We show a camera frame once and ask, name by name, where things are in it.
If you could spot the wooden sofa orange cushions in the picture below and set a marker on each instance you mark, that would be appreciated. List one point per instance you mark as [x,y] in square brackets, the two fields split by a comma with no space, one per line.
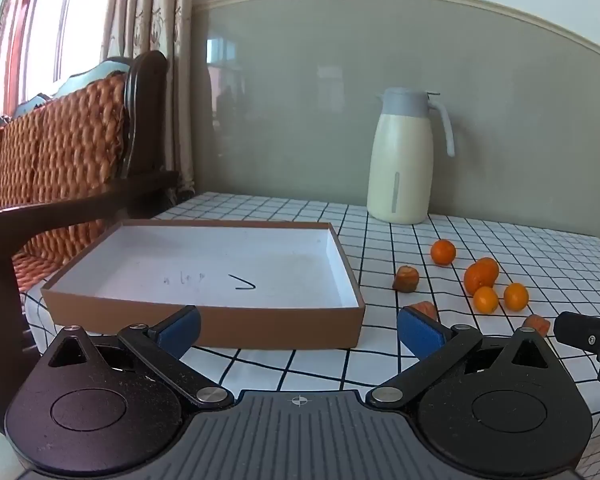
[70,135]

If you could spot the cream thermos jug grey lid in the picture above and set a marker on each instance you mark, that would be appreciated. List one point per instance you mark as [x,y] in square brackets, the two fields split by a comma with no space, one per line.
[397,170]

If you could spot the window with red frame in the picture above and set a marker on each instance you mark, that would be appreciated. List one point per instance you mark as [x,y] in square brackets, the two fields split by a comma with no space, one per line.
[45,35]

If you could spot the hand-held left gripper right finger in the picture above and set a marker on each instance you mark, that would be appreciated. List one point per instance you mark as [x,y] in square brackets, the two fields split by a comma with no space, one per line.
[420,331]

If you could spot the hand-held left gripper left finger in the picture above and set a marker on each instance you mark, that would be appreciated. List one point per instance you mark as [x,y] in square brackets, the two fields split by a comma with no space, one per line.
[180,334]

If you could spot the beige patterned curtain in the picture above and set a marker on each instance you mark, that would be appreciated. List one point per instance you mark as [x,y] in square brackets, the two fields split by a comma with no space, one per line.
[150,20]

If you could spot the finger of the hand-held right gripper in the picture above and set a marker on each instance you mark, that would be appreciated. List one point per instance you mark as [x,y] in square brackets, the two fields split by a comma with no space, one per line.
[575,330]

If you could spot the white black checked tablecloth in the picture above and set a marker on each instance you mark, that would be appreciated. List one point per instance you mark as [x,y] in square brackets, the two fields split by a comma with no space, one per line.
[305,360]

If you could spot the shallow brown cardboard box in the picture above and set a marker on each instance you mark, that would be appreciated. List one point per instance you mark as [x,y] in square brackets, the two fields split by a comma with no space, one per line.
[205,260]

